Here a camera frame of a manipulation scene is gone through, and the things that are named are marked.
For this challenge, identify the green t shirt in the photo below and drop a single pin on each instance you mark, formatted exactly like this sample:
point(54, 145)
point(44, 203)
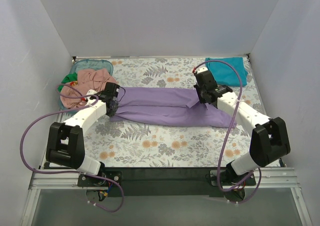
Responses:
point(70, 78)

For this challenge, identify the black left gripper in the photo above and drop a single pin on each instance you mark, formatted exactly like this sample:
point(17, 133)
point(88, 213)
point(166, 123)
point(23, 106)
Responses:
point(112, 107)

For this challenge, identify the pink t shirt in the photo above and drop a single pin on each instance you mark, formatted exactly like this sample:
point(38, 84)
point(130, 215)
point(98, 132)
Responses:
point(87, 79)

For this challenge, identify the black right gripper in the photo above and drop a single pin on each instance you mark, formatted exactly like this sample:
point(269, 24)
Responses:
point(204, 96)

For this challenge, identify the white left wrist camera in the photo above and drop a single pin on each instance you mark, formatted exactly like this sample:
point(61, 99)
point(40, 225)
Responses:
point(89, 95)

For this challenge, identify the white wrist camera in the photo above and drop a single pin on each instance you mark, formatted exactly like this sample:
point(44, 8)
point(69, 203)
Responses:
point(199, 70)
point(89, 95)

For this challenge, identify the aluminium frame rail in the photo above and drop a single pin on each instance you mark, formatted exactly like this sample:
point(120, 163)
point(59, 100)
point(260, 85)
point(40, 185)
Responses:
point(273, 197)

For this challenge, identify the folded teal t shirt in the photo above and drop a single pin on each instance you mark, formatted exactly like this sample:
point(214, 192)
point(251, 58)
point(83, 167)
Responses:
point(224, 75)

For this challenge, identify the floral table mat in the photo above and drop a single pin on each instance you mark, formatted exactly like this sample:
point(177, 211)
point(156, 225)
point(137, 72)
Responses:
point(132, 144)

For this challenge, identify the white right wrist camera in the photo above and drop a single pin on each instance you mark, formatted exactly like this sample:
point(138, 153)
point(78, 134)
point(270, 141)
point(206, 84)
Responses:
point(199, 70)

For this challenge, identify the blue plastic basket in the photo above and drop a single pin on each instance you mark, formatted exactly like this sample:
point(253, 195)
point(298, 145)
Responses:
point(82, 65)

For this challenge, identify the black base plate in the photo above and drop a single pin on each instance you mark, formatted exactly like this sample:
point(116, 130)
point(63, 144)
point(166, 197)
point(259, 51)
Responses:
point(165, 181)

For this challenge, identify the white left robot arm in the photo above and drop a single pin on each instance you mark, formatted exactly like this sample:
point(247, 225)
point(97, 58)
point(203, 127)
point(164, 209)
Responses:
point(65, 146)

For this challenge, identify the purple t shirt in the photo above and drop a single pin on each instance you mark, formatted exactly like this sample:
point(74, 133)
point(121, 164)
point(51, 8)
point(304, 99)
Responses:
point(174, 107)

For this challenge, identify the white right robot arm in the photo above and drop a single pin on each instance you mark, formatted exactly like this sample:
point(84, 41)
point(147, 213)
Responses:
point(269, 137)

